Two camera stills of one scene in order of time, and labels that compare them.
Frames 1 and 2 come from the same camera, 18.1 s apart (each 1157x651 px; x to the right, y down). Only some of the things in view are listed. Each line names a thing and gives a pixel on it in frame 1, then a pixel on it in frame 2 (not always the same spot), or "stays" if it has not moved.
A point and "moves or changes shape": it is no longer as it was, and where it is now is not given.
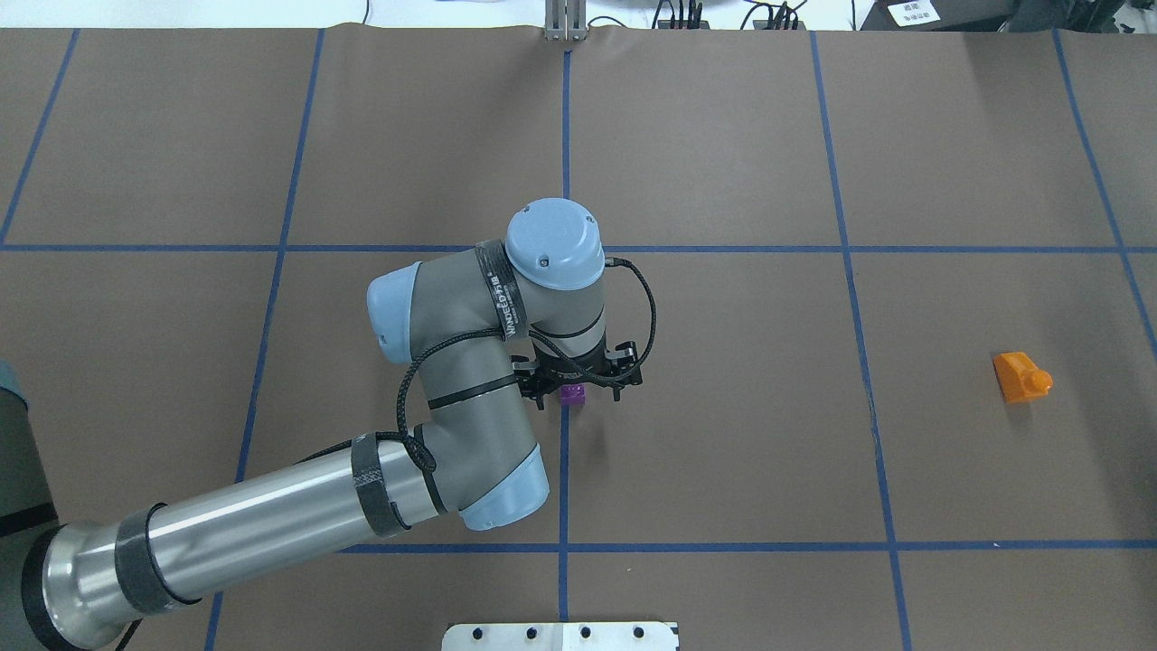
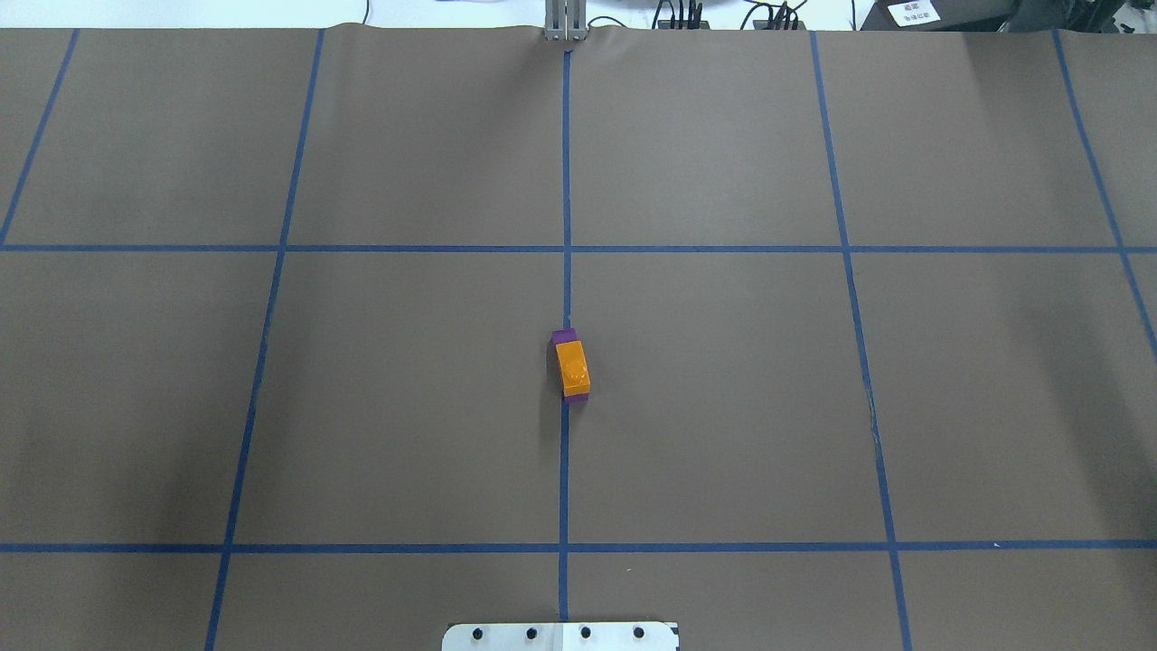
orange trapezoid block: [1019, 377] moves or changes shape
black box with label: [939, 15] stays
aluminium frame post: [565, 20] stays
